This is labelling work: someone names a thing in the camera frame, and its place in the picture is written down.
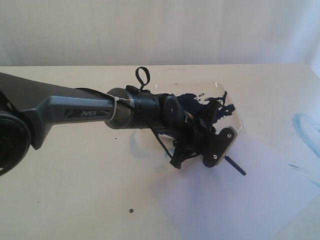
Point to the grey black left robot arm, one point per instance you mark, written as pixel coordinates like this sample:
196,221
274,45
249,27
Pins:
29,109

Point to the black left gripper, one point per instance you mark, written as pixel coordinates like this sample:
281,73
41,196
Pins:
197,136

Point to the white zip tie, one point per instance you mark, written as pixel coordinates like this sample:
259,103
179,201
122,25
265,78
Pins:
116,101

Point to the white square paint plate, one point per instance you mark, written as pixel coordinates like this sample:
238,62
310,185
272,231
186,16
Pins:
195,96

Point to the white paper sheet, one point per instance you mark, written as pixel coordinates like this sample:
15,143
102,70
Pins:
221,204

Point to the black paintbrush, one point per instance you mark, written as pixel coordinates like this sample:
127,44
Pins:
235,165

